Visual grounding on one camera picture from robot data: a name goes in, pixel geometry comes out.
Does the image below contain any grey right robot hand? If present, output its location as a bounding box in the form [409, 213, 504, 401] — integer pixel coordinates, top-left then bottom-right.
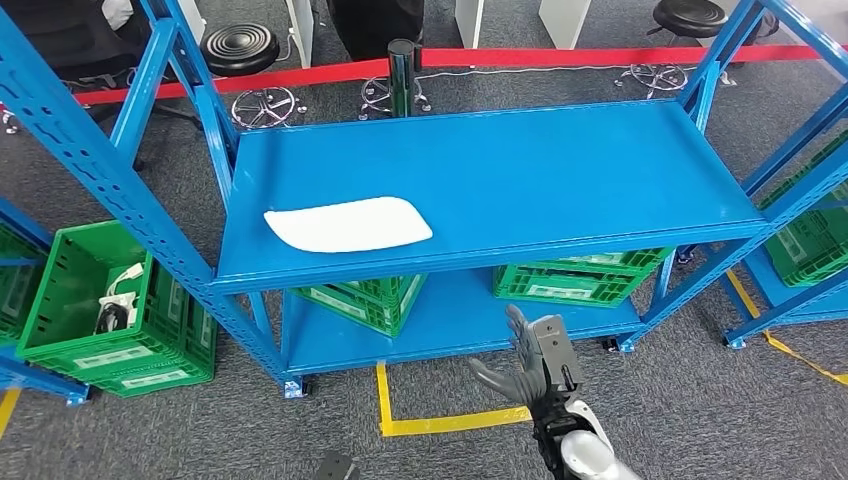
[467, 304, 550, 408]

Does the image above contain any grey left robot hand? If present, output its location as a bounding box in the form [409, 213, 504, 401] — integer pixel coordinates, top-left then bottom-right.
[315, 451, 360, 480]

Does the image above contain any white curved plastic part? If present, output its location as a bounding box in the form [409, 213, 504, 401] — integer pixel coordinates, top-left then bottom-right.
[263, 195, 435, 255]

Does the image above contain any yellow floor tape square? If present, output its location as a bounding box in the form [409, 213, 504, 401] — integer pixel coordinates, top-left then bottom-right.
[375, 360, 535, 439]
[0, 388, 22, 440]

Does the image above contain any green plastic crate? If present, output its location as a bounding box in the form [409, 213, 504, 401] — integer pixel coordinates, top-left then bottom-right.
[492, 264, 655, 310]
[290, 274, 429, 340]
[16, 220, 201, 384]
[0, 225, 49, 347]
[758, 131, 848, 289]
[92, 291, 219, 399]
[529, 247, 676, 278]

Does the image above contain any yellow floor tape line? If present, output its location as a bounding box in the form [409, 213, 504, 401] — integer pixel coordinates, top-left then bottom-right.
[725, 268, 848, 388]

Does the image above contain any red barrier belt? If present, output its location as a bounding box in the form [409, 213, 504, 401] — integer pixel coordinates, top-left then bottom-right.
[71, 58, 392, 108]
[419, 44, 848, 70]

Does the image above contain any white desk panel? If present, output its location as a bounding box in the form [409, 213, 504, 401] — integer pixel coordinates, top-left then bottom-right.
[454, 0, 487, 50]
[175, 0, 207, 45]
[537, 0, 594, 52]
[285, 0, 315, 70]

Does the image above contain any black swivel chair chrome base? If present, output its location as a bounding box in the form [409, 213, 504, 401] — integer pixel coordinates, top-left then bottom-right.
[326, 0, 433, 123]

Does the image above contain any black smooth-seat round stool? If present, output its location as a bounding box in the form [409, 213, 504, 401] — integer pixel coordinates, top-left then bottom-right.
[614, 0, 738, 101]

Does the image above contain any black ribbed-seat round stool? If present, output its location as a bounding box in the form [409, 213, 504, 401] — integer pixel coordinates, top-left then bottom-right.
[199, 22, 308, 131]

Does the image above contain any white device with cable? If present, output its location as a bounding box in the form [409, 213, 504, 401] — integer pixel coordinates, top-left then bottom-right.
[95, 262, 146, 335]

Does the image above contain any black stanchion post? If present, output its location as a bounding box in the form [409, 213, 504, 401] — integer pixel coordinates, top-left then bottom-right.
[387, 38, 418, 119]

